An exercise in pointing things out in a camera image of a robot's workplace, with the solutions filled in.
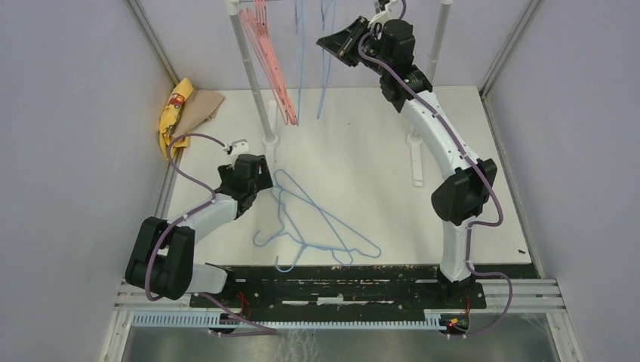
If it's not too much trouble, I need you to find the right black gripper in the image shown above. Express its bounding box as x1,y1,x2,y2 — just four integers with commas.
316,16,390,77

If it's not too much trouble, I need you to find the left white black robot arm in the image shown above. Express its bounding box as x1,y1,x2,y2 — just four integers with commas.
125,154,273,307

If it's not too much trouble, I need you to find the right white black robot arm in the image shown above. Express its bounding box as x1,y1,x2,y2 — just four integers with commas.
316,17,497,308

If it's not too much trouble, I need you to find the left grey rack pole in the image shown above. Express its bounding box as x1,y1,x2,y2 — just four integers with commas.
224,0,280,170

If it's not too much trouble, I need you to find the grey rack pole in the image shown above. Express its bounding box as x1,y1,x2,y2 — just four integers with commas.
406,0,454,188
224,0,280,170

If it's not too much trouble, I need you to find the beige cloth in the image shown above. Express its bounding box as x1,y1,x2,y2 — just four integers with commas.
171,90,225,137

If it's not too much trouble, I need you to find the right grey rack pole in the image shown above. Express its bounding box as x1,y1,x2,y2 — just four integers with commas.
406,0,454,188

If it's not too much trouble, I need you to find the yellow printed cloth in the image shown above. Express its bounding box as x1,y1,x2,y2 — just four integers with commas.
158,78,194,160

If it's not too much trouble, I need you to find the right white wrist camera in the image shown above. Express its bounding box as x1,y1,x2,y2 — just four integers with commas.
369,0,406,27

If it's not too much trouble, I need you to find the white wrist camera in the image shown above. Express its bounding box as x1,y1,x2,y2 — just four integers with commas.
225,139,250,155
369,0,406,27

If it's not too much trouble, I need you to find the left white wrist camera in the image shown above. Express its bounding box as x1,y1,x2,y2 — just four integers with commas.
225,139,250,155

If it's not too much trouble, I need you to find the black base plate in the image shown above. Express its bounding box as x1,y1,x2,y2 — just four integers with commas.
215,265,487,322

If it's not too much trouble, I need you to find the white slotted cable duct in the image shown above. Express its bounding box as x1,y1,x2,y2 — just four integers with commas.
131,311,450,331

